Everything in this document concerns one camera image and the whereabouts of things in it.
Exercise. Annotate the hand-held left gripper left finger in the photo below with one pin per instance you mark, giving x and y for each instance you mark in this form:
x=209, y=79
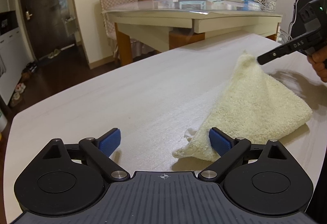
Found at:
x=111, y=142

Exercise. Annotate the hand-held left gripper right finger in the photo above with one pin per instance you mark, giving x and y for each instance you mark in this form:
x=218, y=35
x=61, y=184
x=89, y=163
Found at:
x=219, y=142

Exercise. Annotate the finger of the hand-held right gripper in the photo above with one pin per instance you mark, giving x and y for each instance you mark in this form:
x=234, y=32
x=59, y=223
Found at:
x=286, y=50

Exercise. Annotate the cream terry towel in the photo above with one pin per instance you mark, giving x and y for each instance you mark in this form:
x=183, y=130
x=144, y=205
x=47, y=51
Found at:
x=255, y=111

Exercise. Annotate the person's right hand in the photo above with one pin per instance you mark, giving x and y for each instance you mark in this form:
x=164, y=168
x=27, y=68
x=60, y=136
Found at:
x=320, y=64

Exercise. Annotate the pair of light shoes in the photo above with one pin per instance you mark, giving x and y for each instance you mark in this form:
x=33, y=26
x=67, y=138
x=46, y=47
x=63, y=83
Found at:
x=18, y=93

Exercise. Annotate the pair of light slippers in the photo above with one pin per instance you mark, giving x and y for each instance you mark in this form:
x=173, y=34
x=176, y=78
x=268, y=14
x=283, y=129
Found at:
x=53, y=53

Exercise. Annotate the pair of dark shoes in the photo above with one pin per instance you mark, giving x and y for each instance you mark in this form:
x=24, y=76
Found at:
x=30, y=69

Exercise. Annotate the white bin on door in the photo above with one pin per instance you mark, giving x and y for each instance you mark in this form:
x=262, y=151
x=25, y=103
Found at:
x=70, y=26

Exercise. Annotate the dining table with glass top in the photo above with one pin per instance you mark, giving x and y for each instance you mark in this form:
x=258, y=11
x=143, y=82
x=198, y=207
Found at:
x=158, y=26

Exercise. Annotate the white cabinet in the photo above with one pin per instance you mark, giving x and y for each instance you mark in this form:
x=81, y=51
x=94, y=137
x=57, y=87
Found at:
x=10, y=60

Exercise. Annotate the dark brown door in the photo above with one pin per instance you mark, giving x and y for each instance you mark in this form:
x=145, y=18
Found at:
x=46, y=9

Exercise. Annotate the black appliance on cabinet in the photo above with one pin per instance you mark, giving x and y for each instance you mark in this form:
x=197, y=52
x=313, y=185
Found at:
x=7, y=23

